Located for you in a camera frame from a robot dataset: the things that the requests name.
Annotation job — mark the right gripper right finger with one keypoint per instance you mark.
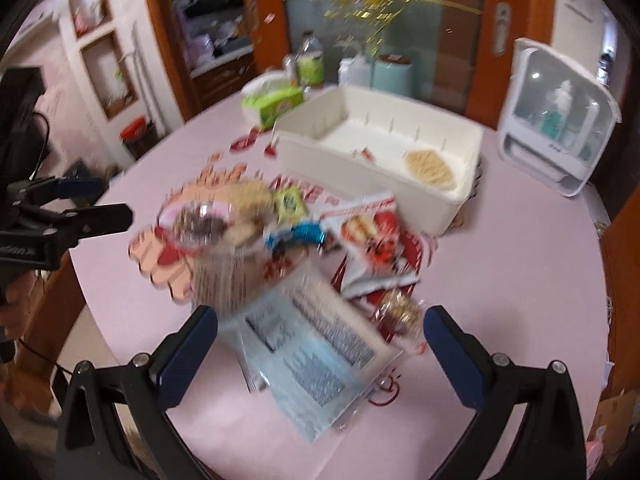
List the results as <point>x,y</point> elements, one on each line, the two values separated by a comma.
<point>550,442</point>

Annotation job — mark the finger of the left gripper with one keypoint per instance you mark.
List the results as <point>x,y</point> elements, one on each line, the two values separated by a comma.
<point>74,225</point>
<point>42,191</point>

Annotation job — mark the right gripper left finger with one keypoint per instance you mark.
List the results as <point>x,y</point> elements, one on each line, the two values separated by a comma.
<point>91,441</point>

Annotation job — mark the clear cup snack container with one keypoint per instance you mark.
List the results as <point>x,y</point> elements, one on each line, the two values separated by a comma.
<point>222,235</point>

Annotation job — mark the blue candy wrapper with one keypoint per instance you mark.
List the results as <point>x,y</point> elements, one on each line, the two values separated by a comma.
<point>302,233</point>

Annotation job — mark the light blue printed snack bag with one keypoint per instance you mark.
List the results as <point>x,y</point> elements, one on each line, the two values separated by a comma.
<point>317,354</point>

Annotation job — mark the red white snack packet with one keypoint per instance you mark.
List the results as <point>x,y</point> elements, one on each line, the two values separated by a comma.
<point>369,230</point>

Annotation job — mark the person left hand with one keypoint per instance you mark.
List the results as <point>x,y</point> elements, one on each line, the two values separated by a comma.
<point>15,310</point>

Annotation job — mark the red bucket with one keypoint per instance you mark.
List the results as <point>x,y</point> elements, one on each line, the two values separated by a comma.
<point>139,137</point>

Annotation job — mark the small green candy packet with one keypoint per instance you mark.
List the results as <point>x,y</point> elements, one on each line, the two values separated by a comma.
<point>290,205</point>

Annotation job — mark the green tissue pack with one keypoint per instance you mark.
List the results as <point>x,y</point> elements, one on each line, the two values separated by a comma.
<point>268,97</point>

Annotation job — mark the clear bottle green label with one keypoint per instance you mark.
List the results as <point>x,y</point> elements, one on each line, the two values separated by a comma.
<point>309,61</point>

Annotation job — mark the white plastic storage bin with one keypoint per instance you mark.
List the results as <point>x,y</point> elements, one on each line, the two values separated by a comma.
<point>356,141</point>

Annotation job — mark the yellow noodle snack packet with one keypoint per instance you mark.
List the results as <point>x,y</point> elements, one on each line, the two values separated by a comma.
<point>427,167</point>

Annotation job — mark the white squeeze bottle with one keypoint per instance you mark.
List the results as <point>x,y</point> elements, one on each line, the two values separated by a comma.
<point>356,71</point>

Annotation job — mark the white cosmetics organizer cabinet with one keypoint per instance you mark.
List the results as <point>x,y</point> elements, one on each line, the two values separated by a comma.
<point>556,119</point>

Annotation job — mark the teal ceramic canister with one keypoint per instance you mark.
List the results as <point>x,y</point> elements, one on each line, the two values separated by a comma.
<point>392,73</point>

